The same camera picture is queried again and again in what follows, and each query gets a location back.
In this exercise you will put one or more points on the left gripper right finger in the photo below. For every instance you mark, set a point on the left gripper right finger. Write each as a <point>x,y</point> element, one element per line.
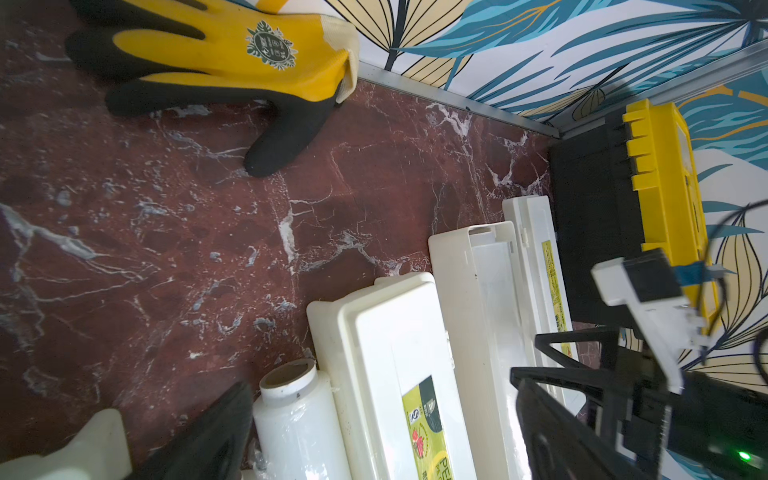
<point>559,446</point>

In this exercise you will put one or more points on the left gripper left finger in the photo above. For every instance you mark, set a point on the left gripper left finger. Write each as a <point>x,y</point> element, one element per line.
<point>211,447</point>

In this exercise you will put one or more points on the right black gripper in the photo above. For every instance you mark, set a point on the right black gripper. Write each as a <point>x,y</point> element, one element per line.
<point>718,425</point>

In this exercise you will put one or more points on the white wrap dispenser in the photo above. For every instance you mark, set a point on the white wrap dispenser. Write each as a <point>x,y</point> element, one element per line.
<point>388,356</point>
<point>499,285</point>
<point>98,451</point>

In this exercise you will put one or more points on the short middle plastic wrap roll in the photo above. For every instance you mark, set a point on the short middle plastic wrap roll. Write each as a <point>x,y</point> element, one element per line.
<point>297,424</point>

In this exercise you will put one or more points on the yellow black toolbox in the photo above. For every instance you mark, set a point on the yellow black toolbox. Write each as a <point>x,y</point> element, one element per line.
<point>622,189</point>

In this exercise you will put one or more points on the yellow black work glove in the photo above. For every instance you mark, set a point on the yellow black work glove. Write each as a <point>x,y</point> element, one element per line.
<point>166,54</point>

